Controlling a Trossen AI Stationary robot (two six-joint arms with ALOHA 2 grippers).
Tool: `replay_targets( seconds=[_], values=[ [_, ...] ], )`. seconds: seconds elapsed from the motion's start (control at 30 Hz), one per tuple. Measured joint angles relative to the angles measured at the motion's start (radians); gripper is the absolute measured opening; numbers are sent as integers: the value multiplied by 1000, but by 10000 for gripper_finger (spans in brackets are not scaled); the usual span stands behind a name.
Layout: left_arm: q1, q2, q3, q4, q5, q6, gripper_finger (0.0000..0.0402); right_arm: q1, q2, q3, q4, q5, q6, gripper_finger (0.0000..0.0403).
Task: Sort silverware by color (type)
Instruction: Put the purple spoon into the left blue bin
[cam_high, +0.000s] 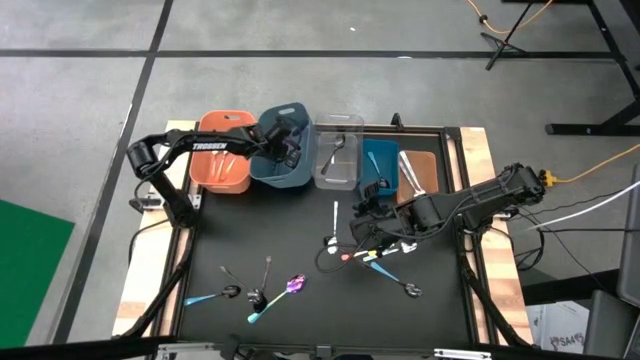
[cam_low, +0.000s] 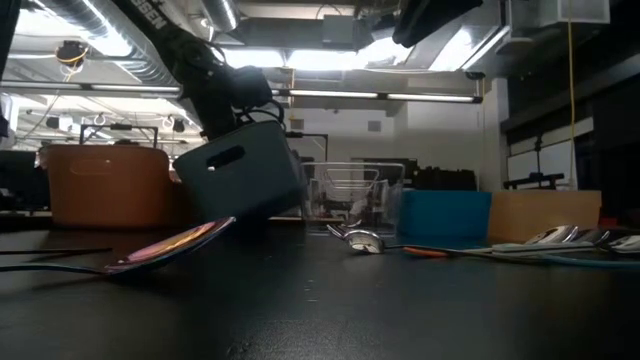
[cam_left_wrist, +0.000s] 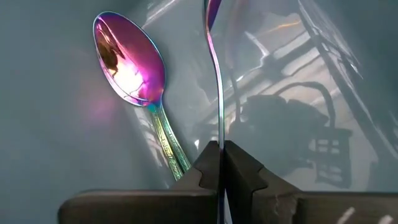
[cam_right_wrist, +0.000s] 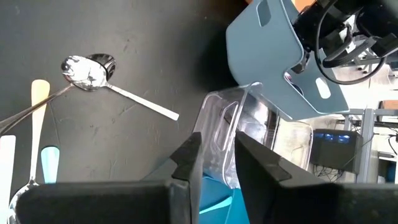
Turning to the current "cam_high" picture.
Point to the small tan orange bin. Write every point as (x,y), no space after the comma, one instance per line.
(430,167)

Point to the grey-blue plastic bin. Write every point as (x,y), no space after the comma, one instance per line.
(280,177)

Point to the black table clamp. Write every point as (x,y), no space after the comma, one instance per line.
(397,121)

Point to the iridescent rainbow spoon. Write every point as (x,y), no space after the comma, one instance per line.
(296,283)

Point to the silver metal bracket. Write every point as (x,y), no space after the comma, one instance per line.
(462,354)

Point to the grey plastic cart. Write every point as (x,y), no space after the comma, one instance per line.
(630,240)

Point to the yellow power plug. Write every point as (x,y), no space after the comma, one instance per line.
(546,176)

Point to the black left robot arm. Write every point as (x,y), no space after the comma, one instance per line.
(210,145)

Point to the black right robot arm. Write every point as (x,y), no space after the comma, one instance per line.
(480,197)

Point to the black tripod stand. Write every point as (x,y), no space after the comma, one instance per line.
(500,44)

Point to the white printed box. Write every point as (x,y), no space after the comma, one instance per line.
(560,327)

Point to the large orange plastic bin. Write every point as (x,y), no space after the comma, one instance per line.
(205,170)

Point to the clear plastic bin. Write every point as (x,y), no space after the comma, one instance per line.
(347,175)

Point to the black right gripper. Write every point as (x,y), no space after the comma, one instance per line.
(380,230)

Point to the small blue plastic bin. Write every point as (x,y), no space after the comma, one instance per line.
(390,155)

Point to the green floor mat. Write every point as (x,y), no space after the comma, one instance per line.
(30,275)

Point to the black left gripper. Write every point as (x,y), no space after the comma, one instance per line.
(277,137)

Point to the black frame rail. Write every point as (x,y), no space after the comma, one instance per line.
(100,346)

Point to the black desk frame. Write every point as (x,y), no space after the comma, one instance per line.
(600,128)

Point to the light wooden table board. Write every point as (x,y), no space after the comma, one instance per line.
(510,290)
(135,300)

